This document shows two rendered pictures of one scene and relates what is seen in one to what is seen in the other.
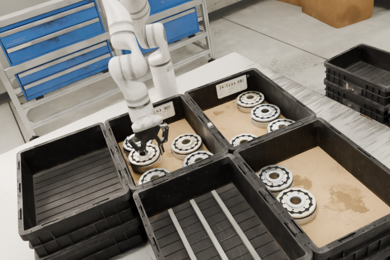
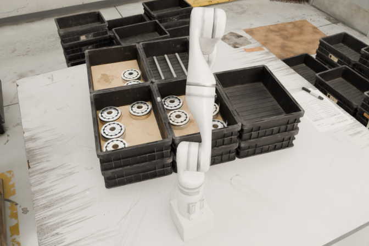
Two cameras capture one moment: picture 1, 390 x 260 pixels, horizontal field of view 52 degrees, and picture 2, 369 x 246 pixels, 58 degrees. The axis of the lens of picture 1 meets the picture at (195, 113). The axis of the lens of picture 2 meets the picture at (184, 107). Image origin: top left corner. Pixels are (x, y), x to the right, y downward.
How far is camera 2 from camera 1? 2.21 m
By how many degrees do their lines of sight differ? 106
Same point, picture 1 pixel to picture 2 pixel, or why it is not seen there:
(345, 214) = (111, 74)
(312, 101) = (48, 196)
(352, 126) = (46, 157)
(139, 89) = not seen: hidden behind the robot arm
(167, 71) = not seen: hidden behind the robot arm
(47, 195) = (274, 110)
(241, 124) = (133, 134)
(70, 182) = (262, 116)
